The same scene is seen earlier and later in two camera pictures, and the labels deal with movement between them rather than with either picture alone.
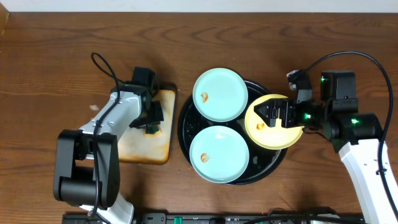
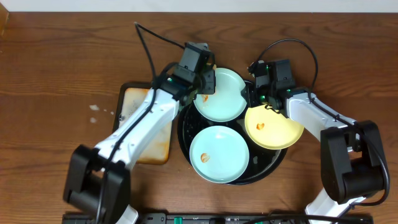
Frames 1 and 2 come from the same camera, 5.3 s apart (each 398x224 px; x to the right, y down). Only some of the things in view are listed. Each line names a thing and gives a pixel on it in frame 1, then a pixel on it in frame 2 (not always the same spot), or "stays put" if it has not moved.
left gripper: (152, 121) → (209, 81)
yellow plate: (273, 138) stays put
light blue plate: (220, 94) stays put
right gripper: (286, 105) → (251, 94)
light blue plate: (219, 154) stays put
